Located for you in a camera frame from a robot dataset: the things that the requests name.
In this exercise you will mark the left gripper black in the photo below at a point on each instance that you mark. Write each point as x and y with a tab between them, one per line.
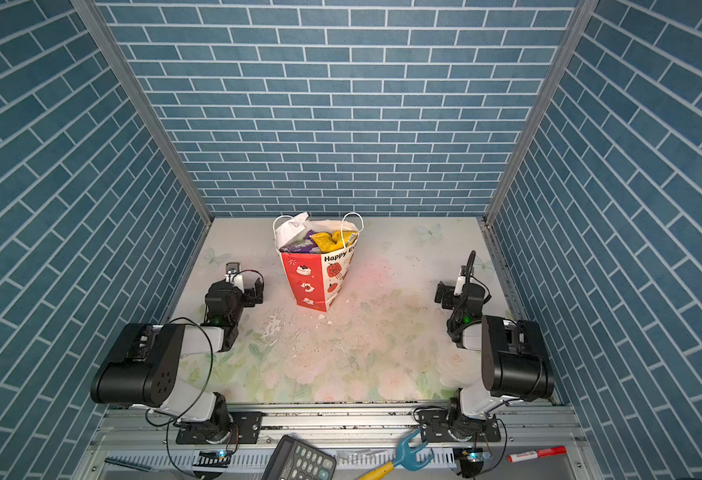
251	292

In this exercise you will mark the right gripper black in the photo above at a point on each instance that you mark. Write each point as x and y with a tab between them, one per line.
447	294

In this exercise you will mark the purple snack packet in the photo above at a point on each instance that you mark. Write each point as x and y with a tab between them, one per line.
303	245

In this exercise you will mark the red white paper gift bag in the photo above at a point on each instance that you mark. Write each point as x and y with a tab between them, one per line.
315	279

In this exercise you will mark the yellow snack packet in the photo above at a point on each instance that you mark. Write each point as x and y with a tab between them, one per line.
337	240

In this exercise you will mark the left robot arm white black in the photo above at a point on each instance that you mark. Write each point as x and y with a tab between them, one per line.
142	367

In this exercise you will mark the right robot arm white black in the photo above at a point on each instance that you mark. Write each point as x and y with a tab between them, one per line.
514	364

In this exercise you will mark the black calculator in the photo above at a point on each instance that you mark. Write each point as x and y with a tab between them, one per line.
294	459

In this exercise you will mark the blue yellow clamp tool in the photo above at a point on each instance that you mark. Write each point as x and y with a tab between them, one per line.
406	457

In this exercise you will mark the red white marker pen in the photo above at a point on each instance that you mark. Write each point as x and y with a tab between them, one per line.
536	454

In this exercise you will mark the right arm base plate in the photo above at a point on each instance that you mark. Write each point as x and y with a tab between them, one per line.
441	425

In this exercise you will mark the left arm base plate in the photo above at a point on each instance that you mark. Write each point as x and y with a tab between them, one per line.
238	428

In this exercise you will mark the aluminium front rail frame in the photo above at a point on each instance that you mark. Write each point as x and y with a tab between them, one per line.
360	437

